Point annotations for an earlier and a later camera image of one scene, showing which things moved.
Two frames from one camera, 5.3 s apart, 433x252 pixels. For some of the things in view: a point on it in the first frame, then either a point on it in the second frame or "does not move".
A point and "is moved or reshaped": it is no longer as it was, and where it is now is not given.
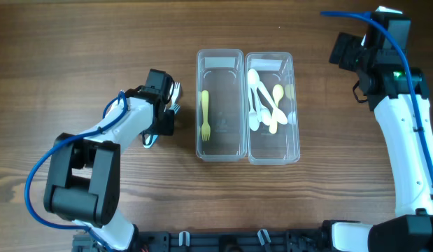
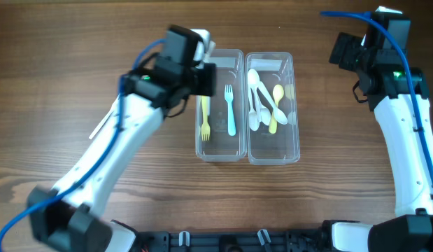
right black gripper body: (353, 57) does not move
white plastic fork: (173, 93) is moved or reshaped
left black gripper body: (166, 125) → (202, 80)
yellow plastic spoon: (278, 92) does not move
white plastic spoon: (282, 118) does not move
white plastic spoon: (253, 81) does not move
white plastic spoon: (264, 114) does not move
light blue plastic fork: (148, 140) → (229, 95)
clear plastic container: (221, 134) does not move
